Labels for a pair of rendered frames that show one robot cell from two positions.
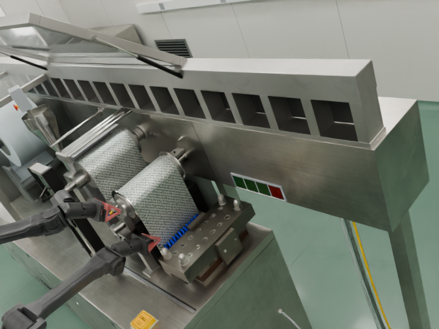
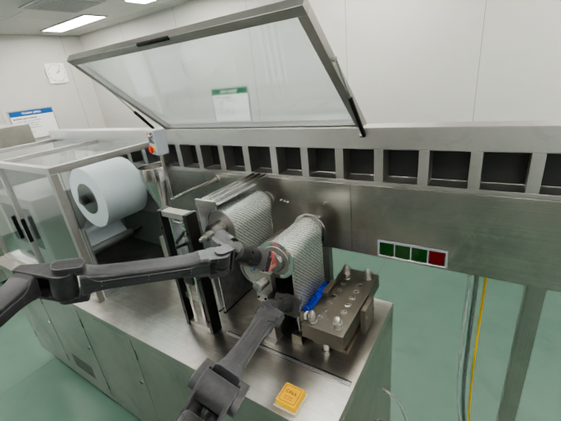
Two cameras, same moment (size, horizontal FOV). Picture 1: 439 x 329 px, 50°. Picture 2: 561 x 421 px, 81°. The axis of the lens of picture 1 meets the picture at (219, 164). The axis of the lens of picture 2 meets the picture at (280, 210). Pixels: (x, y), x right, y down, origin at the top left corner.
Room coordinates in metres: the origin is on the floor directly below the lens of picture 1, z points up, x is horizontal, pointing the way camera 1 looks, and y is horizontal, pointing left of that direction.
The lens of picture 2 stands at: (0.57, 0.73, 1.86)
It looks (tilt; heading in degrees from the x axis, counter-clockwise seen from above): 22 degrees down; 339
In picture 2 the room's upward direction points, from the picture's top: 7 degrees counter-clockwise
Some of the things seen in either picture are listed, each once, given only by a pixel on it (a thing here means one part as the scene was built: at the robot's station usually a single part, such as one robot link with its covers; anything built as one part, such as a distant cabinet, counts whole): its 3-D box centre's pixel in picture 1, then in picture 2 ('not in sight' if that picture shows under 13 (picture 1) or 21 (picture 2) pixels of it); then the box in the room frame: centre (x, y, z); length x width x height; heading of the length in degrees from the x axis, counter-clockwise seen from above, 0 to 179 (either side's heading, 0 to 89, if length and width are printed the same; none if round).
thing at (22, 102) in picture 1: (18, 99); (155, 142); (2.01, 0.67, 1.66); 0.07 x 0.07 x 0.10; 18
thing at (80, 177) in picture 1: (80, 179); (216, 230); (1.73, 0.55, 1.34); 0.06 x 0.06 x 0.06; 34
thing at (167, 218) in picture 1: (172, 217); (310, 280); (1.55, 0.26, 1.10); 0.23 x 0.01 x 0.18; 124
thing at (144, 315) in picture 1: (142, 322); (290, 397); (1.27, 0.50, 0.91); 0.07 x 0.07 x 0.02; 34
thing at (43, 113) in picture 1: (38, 117); (154, 171); (2.19, 0.70, 1.50); 0.14 x 0.14 x 0.06
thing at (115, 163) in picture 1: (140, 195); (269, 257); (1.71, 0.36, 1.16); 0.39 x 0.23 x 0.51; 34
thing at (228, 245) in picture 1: (229, 246); (367, 314); (1.41, 0.09, 0.97); 0.10 x 0.03 x 0.11; 124
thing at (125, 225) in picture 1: (135, 245); (269, 308); (1.54, 0.44, 1.05); 0.06 x 0.05 x 0.31; 124
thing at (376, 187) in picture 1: (119, 117); (222, 191); (2.32, 0.38, 1.29); 3.10 x 0.28 x 0.30; 34
